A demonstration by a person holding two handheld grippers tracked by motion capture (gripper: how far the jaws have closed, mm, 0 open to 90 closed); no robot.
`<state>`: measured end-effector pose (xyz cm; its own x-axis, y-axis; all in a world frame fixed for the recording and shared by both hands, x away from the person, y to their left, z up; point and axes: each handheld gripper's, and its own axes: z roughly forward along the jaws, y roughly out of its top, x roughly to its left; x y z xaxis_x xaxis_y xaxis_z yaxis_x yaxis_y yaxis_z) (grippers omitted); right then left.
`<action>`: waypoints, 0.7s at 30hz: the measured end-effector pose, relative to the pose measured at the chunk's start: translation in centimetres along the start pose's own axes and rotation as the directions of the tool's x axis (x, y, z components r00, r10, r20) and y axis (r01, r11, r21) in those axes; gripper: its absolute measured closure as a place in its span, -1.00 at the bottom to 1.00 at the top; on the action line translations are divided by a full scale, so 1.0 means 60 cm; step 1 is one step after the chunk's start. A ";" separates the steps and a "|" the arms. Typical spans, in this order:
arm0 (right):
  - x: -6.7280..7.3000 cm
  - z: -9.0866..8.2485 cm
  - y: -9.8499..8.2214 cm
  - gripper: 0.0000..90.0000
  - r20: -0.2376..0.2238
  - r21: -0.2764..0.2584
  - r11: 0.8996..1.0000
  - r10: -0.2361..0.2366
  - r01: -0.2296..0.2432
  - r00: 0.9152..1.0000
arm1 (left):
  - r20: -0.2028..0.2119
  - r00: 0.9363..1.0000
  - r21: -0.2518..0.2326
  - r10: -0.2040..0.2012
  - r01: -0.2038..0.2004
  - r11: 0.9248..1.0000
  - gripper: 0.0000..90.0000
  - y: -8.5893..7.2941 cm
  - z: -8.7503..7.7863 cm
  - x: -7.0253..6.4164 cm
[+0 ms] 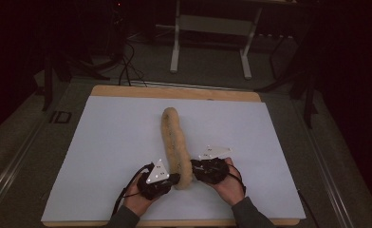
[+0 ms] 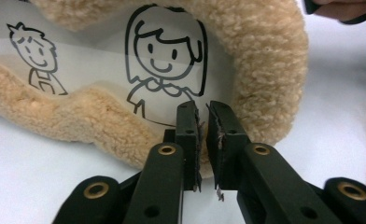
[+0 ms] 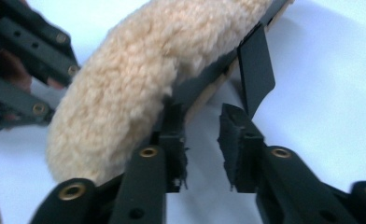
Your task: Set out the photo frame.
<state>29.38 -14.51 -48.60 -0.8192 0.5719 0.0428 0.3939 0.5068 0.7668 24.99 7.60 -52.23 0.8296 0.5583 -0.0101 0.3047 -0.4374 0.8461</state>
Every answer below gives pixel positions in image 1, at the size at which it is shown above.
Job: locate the black stand with long legs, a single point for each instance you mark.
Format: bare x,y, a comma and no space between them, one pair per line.
308,95

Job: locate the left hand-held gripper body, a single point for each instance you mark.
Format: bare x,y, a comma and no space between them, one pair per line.
155,186

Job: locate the wooden figure-eight board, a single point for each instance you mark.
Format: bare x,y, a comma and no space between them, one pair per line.
174,142

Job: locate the black stand with angled legs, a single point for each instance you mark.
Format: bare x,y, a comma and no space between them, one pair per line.
48,82

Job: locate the metal floor rail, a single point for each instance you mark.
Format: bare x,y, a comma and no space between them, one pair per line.
13,167
329,177

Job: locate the white metal stand frame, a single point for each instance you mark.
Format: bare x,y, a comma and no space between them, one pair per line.
175,47

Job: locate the white work board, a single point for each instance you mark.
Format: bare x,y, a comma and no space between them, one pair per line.
238,120

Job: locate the person's right hand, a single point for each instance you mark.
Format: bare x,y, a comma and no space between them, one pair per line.
231,190

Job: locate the person's left hand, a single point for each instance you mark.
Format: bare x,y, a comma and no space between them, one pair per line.
136,202

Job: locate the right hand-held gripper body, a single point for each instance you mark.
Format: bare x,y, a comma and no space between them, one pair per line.
214,171

